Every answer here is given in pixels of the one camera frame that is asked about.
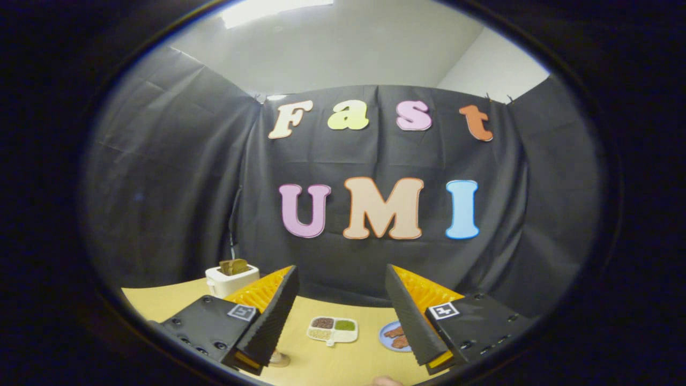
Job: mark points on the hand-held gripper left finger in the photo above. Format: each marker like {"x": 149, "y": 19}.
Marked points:
{"x": 270, "y": 316}

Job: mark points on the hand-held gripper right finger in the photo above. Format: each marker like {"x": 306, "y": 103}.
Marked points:
{"x": 410, "y": 316}

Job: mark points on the round tan coaster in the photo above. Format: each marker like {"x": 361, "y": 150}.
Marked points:
{"x": 280, "y": 359}

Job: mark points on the blue plate with food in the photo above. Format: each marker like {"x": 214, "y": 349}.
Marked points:
{"x": 390, "y": 338}

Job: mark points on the white toaster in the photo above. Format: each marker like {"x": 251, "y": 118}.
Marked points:
{"x": 236, "y": 283}

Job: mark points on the brown toast slice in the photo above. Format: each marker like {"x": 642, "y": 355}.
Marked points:
{"x": 234, "y": 266}

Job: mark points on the white divided dish with grains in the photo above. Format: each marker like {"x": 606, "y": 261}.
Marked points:
{"x": 332, "y": 329}

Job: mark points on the wooden table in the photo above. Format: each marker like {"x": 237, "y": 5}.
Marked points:
{"x": 343, "y": 362}

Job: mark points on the black backdrop cloth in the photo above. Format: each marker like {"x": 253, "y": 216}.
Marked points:
{"x": 177, "y": 177}

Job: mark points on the ceiling light panel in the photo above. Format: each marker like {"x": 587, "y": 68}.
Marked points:
{"x": 268, "y": 9}

